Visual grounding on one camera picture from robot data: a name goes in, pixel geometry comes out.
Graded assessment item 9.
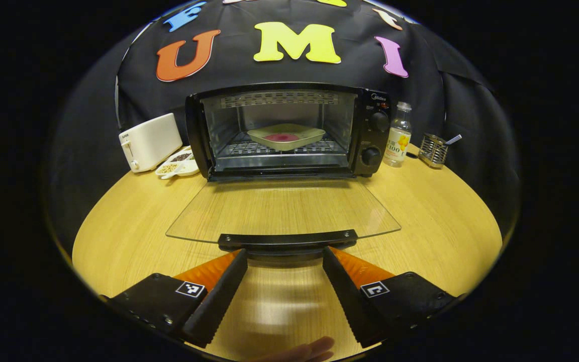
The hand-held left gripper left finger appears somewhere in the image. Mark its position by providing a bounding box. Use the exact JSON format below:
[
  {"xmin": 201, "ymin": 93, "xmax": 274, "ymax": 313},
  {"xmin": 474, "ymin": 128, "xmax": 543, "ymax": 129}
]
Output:
[{"xmin": 100, "ymin": 248, "xmax": 248, "ymax": 348}]

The black electric oven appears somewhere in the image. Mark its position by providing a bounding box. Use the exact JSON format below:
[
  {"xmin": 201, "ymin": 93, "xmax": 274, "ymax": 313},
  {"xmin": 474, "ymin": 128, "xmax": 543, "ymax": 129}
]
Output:
[{"xmin": 165, "ymin": 82, "xmax": 402, "ymax": 258}]

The metal mesh holder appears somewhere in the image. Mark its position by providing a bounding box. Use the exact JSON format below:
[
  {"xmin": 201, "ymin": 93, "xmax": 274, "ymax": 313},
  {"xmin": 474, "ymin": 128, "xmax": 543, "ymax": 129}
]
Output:
[{"xmin": 418, "ymin": 133, "xmax": 449, "ymax": 168}]

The white toaster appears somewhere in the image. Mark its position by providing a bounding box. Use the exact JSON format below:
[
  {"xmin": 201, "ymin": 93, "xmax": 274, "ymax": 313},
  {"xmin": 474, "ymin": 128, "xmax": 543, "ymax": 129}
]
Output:
[{"xmin": 119, "ymin": 113, "xmax": 183, "ymax": 173}]

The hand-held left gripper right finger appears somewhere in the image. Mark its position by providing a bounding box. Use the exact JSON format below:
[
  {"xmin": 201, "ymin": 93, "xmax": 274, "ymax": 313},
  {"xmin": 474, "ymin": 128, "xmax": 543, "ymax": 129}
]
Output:
[{"xmin": 322, "ymin": 246, "xmax": 463, "ymax": 349}]

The clear bottle yellow label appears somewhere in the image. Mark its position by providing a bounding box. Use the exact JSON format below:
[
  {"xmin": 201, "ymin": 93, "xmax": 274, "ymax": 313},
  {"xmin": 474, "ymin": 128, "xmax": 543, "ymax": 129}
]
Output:
[{"xmin": 383, "ymin": 102, "xmax": 413, "ymax": 168}]

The white divided seed dish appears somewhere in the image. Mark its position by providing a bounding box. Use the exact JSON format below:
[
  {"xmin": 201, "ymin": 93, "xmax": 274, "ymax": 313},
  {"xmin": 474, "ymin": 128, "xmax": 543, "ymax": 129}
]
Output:
[{"xmin": 155, "ymin": 147, "xmax": 201, "ymax": 180}]

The oven wire rack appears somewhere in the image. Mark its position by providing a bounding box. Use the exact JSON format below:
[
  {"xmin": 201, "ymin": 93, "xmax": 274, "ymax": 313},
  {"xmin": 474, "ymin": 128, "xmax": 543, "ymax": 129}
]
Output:
[{"xmin": 217, "ymin": 137, "xmax": 349, "ymax": 157}]

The cream square plate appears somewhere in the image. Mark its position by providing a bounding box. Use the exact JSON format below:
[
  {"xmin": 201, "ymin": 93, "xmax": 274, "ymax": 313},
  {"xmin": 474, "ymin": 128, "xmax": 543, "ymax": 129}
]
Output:
[{"xmin": 247, "ymin": 123, "xmax": 326, "ymax": 151}]

